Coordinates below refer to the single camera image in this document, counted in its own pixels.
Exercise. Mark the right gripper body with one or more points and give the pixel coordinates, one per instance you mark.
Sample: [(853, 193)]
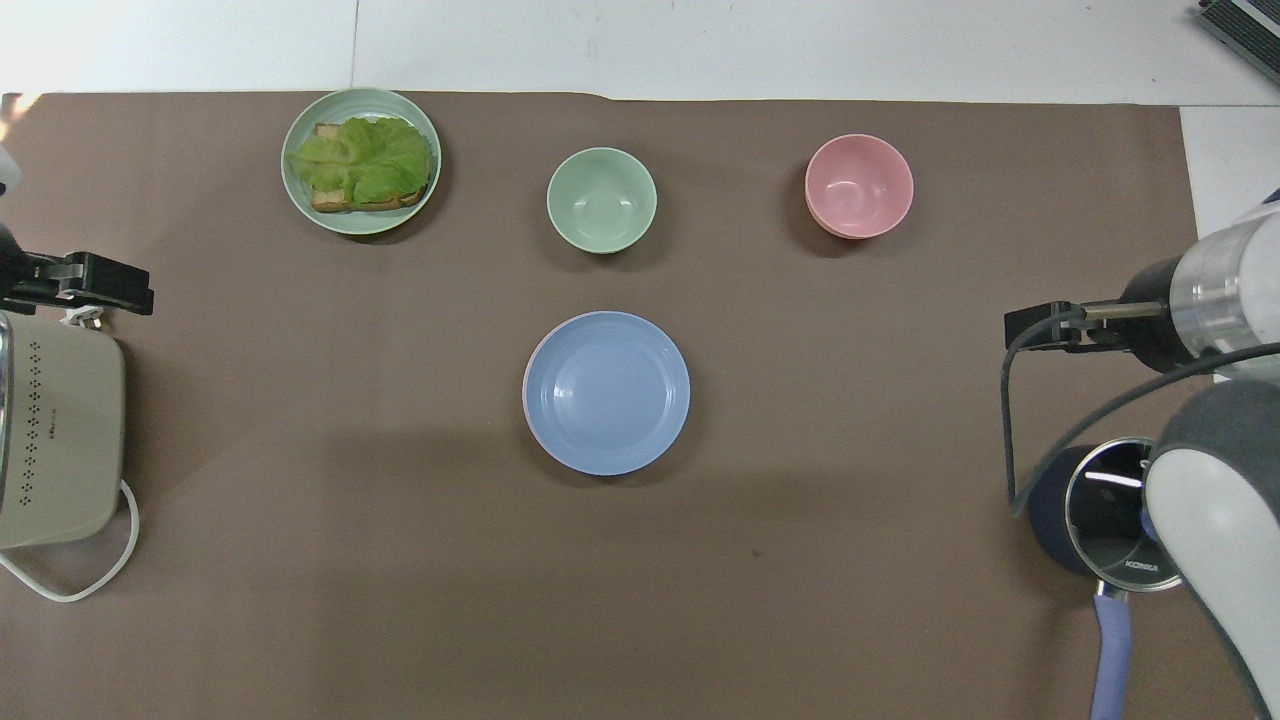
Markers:
[(1150, 320)]

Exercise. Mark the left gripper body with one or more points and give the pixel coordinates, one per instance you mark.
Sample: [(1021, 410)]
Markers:
[(12, 265)]

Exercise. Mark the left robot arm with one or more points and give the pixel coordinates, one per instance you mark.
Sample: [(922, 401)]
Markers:
[(7, 172)]

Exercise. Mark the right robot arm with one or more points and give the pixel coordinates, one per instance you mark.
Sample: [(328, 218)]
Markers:
[(1215, 520)]

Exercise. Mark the beige toaster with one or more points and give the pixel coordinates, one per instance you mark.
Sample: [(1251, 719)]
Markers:
[(60, 430)]

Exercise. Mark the green plate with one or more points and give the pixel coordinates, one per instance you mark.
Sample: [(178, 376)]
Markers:
[(300, 195)]

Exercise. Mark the grey device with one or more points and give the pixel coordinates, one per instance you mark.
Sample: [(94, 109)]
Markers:
[(1245, 25)]

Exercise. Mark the pink bowl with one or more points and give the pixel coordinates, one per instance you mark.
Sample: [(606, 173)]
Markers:
[(859, 187)]

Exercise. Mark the toasted bread slice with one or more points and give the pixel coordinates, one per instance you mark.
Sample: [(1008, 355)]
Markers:
[(335, 200)]

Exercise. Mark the green lettuce leaf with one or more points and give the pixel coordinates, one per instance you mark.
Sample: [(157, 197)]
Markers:
[(365, 155)]

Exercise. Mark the blue plate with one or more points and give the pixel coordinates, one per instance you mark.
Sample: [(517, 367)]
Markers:
[(607, 392)]

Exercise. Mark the green bowl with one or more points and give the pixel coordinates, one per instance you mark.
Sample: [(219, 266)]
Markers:
[(601, 200)]

